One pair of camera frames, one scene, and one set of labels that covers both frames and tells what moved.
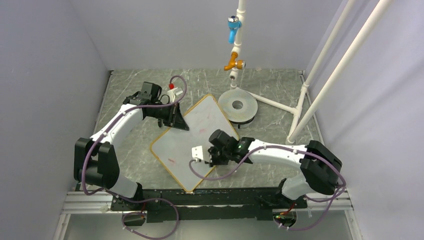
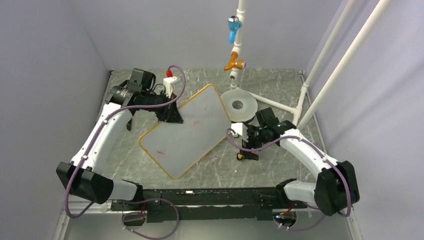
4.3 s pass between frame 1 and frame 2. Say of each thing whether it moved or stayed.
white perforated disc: stayed
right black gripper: moved
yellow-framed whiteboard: moved
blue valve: stayed
